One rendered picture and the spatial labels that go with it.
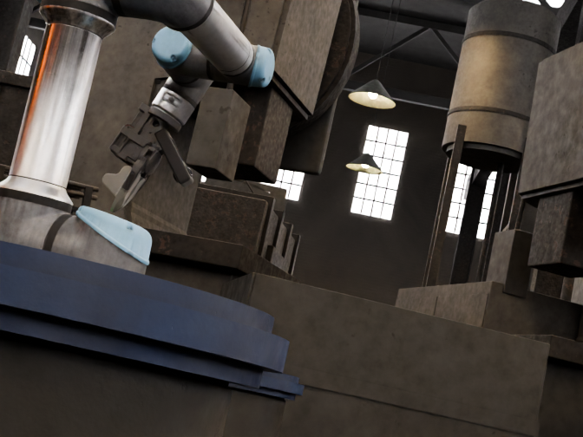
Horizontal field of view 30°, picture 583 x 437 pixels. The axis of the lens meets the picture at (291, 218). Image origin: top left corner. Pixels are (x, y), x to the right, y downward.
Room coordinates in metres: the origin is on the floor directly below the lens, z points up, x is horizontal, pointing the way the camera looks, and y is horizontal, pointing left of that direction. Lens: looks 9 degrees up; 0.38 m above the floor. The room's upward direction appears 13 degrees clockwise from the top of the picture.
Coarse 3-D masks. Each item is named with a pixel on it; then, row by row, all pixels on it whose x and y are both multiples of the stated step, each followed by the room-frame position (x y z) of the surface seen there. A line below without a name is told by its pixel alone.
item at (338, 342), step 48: (240, 288) 3.54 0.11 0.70; (288, 288) 3.39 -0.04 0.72; (288, 336) 3.39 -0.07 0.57; (336, 336) 3.42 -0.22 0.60; (384, 336) 3.45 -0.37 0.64; (432, 336) 3.48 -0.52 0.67; (480, 336) 3.51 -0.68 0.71; (336, 384) 3.42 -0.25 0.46; (384, 384) 3.45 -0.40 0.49; (432, 384) 3.48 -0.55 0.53; (480, 384) 3.51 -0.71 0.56; (528, 384) 3.54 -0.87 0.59; (288, 432) 3.41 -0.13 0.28; (336, 432) 3.43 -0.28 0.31; (384, 432) 3.46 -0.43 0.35; (432, 432) 3.49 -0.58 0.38; (480, 432) 3.52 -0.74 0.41; (528, 432) 3.54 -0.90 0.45
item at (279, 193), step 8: (208, 184) 13.96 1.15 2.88; (216, 184) 12.92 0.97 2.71; (224, 184) 12.92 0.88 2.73; (232, 184) 12.92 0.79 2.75; (240, 184) 12.92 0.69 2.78; (248, 184) 12.85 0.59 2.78; (256, 184) 13.96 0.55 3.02; (264, 184) 13.97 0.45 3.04; (256, 192) 12.92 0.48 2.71; (264, 192) 12.92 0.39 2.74; (272, 192) 13.96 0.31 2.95; (280, 192) 13.96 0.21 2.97; (280, 200) 12.92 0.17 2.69; (280, 208) 12.92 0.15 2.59
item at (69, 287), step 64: (0, 256) 0.63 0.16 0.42; (64, 256) 0.63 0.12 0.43; (0, 320) 0.63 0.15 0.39; (64, 320) 0.63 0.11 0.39; (128, 320) 0.63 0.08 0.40; (192, 320) 0.65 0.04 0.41; (256, 320) 0.72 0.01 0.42; (0, 384) 0.65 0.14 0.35; (64, 384) 0.65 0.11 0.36; (128, 384) 0.67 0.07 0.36; (192, 384) 0.70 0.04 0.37; (256, 384) 0.75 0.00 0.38
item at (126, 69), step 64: (256, 0) 4.04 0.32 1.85; (320, 0) 4.32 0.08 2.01; (128, 64) 4.19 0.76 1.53; (320, 64) 4.51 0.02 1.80; (192, 128) 4.53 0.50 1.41; (256, 128) 4.18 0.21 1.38; (320, 128) 4.84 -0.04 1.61; (192, 192) 4.68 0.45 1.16; (192, 256) 3.96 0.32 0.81; (256, 256) 4.05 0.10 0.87
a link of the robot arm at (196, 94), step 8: (168, 80) 2.04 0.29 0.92; (200, 80) 2.01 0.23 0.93; (208, 80) 2.04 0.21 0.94; (168, 88) 2.07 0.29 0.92; (176, 88) 2.02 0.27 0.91; (184, 88) 2.02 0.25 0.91; (192, 88) 2.03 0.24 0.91; (200, 88) 2.04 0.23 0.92; (184, 96) 2.03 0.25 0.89; (192, 96) 2.03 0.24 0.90; (200, 96) 2.05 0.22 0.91; (192, 104) 2.04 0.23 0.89
